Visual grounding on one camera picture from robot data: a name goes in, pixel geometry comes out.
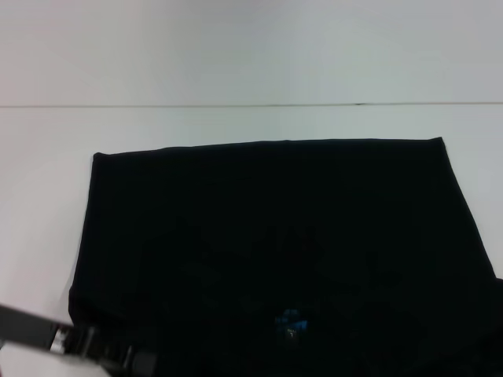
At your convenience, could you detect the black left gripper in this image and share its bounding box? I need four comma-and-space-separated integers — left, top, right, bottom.
0, 304, 159, 377

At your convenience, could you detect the black shirt with white print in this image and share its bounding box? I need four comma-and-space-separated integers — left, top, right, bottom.
68, 136, 503, 377

